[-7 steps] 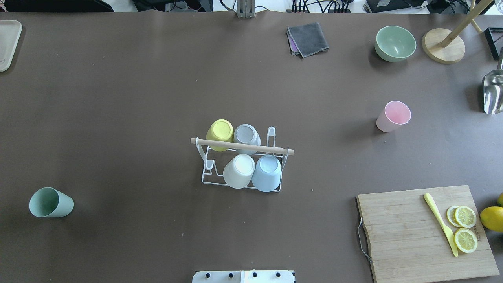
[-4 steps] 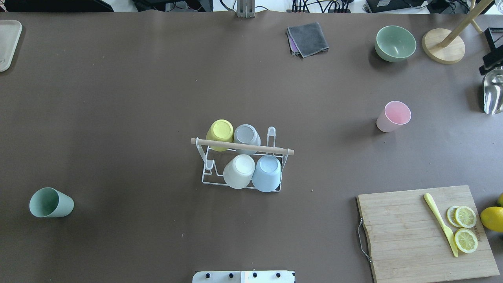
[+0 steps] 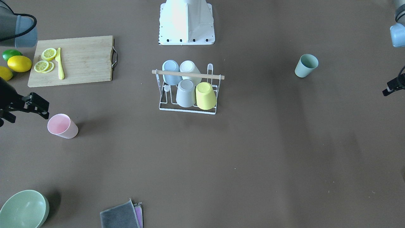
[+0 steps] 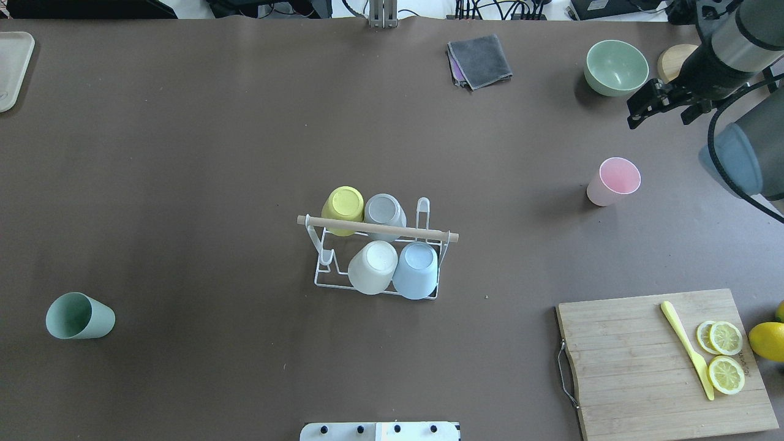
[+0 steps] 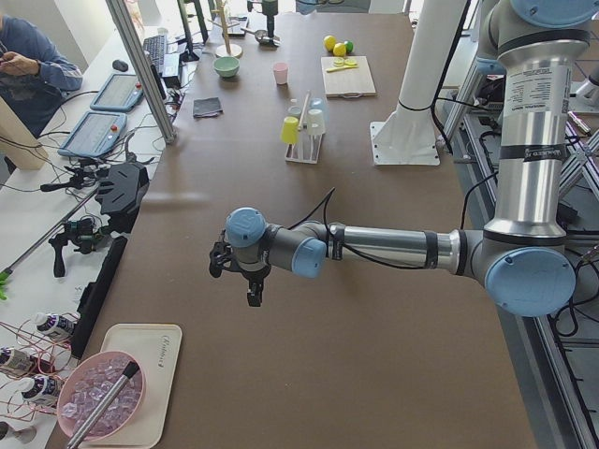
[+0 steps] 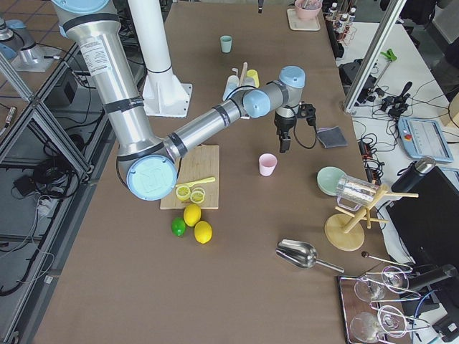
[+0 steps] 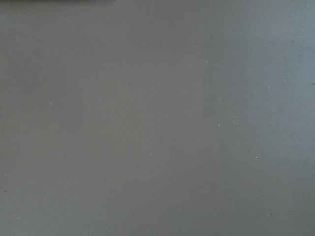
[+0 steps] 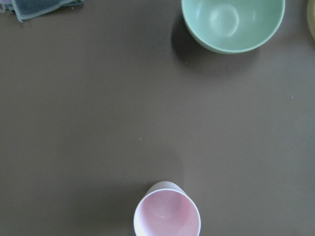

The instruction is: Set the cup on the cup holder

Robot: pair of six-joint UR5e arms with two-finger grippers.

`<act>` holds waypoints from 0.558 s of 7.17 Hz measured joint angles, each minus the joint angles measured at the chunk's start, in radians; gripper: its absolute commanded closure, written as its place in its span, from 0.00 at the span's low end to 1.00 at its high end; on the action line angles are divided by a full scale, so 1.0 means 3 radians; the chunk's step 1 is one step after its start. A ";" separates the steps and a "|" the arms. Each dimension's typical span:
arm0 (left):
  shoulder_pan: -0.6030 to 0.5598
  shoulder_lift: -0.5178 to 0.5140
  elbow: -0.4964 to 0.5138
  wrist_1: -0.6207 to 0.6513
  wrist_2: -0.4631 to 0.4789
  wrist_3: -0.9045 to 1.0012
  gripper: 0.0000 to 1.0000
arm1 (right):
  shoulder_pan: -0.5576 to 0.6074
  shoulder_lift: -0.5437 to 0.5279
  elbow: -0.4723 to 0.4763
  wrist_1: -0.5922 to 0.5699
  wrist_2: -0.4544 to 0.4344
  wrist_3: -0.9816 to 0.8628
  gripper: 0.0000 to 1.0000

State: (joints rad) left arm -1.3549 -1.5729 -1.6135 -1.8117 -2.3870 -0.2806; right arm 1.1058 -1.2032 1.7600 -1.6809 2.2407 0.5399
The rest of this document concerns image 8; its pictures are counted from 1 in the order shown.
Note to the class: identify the pink cup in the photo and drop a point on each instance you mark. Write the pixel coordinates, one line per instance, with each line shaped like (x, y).
(166, 210)

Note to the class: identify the green bowl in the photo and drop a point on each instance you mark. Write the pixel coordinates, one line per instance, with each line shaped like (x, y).
(232, 26)

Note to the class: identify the grey cloth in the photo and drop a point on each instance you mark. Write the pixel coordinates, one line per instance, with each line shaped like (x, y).
(29, 9)

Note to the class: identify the beige dish edge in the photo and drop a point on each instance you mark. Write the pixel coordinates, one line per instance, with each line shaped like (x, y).
(311, 17)

